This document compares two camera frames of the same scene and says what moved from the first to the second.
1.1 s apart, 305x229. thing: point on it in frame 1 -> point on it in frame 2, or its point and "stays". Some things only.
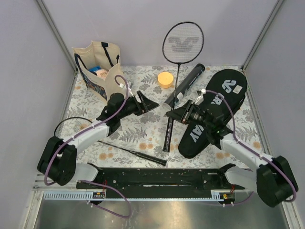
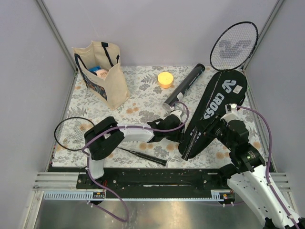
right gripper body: (192, 114) -> (217, 129)
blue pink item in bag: (100, 72) stays
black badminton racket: (182, 43) -> (233, 45)
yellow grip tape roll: (165, 79) stays
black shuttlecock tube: (184, 87) stays
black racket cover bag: (224, 91) stays
